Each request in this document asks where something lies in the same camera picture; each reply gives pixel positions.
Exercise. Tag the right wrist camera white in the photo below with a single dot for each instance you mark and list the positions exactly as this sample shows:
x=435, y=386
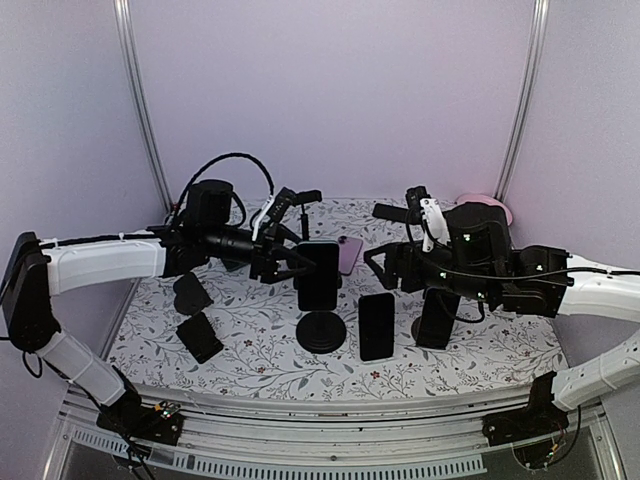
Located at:
x=425, y=211

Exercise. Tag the tall black phone stand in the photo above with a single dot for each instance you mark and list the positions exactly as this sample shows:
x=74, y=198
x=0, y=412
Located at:
x=321, y=332
x=306, y=210

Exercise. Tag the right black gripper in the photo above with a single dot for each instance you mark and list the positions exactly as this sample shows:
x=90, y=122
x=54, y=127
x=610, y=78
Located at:
x=397, y=253

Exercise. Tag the pink smartphone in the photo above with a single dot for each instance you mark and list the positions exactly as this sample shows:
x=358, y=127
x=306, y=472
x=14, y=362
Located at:
x=349, y=251

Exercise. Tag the black folding stand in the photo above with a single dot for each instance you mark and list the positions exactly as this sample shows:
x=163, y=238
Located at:
x=415, y=328
x=190, y=295

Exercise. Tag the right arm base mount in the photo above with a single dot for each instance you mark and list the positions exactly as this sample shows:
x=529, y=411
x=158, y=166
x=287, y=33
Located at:
x=538, y=417

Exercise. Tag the black phone small left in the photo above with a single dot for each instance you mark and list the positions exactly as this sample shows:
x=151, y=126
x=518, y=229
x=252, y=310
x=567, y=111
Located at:
x=199, y=338

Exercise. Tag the aluminium front rail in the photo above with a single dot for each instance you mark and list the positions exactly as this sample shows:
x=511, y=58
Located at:
x=227, y=437

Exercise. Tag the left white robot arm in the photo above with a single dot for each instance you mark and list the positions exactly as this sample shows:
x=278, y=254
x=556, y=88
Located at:
x=43, y=277

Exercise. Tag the pink plate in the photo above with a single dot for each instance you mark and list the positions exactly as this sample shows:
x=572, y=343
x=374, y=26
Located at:
x=487, y=200

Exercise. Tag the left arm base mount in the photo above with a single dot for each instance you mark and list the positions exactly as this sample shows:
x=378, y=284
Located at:
x=161, y=423

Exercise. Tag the blue-edged phone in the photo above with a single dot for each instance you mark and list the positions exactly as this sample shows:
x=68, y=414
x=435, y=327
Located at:
x=437, y=319

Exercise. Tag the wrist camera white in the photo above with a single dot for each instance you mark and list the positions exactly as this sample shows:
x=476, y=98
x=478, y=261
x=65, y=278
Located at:
x=425, y=211
x=273, y=209

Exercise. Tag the right aluminium frame post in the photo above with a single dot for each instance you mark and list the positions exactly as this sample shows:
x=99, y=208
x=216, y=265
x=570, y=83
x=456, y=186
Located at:
x=533, y=59

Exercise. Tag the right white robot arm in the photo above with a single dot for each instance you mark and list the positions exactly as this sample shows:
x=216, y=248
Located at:
x=601, y=292

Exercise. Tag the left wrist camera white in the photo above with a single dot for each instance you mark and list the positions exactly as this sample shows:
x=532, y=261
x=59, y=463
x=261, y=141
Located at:
x=273, y=209

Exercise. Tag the left aluminium frame post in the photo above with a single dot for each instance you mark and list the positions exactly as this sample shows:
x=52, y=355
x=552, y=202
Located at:
x=125, y=30

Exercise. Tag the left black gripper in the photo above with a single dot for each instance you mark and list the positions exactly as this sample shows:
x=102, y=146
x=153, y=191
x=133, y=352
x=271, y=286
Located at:
x=288, y=254

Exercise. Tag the floral patterned table mat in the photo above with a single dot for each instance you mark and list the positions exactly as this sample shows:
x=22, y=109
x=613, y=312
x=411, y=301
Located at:
x=270, y=349

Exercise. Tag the aluminium frame post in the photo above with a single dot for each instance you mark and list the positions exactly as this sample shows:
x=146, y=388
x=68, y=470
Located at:
x=533, y=59
x=125, y=30

